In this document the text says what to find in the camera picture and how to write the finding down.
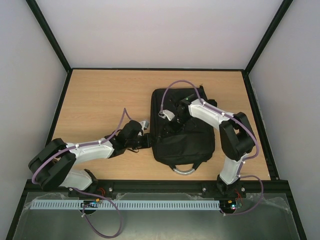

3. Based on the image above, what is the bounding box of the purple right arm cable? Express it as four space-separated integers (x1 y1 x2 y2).
158 79 265 217

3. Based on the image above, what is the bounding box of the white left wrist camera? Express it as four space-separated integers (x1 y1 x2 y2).
139 120 150 131

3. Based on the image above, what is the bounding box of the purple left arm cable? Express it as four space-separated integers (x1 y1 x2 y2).
31 107 136 238

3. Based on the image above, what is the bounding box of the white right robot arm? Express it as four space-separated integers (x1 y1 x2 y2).
159 93 260 196

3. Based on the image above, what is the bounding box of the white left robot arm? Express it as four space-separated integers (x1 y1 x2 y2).
28 120 151 191

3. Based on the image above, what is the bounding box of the light blue slotted cable duct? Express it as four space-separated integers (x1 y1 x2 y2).
30 199 220 211

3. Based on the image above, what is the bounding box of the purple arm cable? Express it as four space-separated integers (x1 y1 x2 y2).
158 79 265 217
31 107 136 238

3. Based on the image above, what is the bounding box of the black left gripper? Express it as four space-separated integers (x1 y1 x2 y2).
127 132 157 149

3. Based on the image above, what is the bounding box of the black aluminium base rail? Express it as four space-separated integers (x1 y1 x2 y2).
24 178 253 198

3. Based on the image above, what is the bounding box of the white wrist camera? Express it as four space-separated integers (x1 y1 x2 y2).
139 120 150 131
158 109 176 122

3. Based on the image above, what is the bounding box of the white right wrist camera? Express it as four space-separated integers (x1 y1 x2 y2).
158 109 176 122

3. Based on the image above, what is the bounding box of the black student backpack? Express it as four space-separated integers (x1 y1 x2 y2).
150 88 216 170

